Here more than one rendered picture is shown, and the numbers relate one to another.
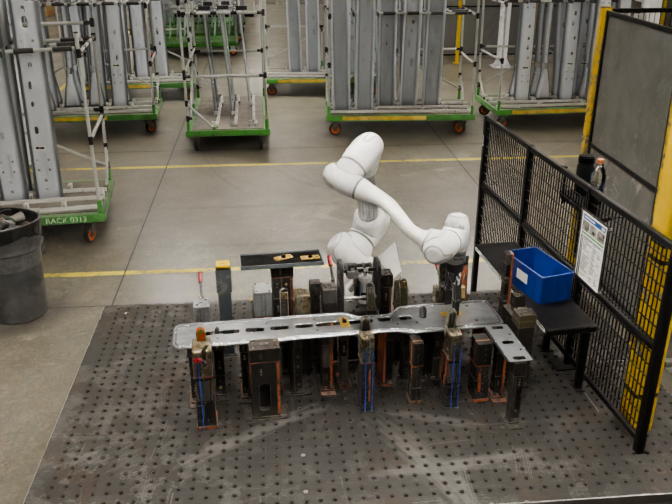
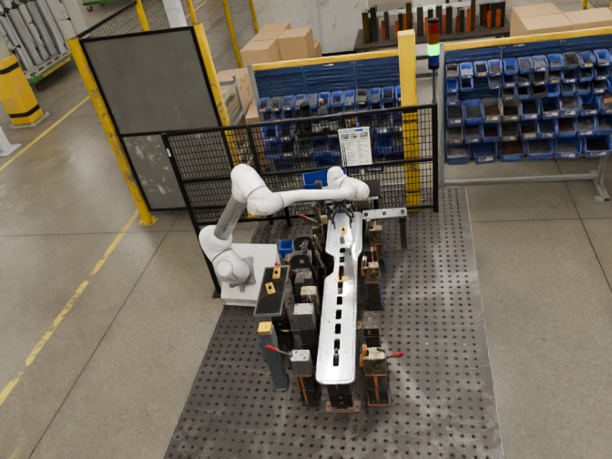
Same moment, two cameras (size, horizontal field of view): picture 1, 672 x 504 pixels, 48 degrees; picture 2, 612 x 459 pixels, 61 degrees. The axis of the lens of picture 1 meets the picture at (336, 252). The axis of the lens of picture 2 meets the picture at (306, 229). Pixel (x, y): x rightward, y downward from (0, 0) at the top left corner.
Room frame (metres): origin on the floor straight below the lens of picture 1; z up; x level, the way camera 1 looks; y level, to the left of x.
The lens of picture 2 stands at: (2.11, 2.07, 2.97)
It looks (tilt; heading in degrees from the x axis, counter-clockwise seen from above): 36 degrees down; 291
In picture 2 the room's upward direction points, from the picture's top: 11 degrees counter-clockwise
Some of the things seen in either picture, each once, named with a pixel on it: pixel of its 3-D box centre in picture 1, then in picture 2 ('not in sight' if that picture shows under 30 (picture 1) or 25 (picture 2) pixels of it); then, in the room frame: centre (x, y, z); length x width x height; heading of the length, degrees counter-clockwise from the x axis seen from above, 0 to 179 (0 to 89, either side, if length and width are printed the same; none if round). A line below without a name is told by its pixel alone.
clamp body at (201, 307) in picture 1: (204, 338); (305, 379); (2.85, 0.57, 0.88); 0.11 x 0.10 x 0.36; 9
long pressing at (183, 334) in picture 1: (339, 324); (341, 281); (2.77, -0.02, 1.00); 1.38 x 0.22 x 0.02; 99
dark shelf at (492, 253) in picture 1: (529, 283); (317, 194); (3.12, -0.89, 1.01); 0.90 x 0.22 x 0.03; 9
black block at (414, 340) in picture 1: (416, 370); (372, 266); (2.66, -0.33, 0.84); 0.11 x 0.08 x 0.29; 9
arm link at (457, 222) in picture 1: (455, 232); (337, 179); (2.85, -0.49, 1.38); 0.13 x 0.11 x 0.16; 149
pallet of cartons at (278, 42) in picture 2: not in sight; (287, 71); (4.59, -4.79, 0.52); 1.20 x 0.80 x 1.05; 92
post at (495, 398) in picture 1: (498, 366); not in sight; (2.68, -0.68, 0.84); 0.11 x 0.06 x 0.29; 9
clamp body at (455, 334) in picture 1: (450, 366); (377, 249); (2.64, -0.47, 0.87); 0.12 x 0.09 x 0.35; 9
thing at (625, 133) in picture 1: (621, 172); (171, 136); (4.83, -1.91, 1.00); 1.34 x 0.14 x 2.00; 5
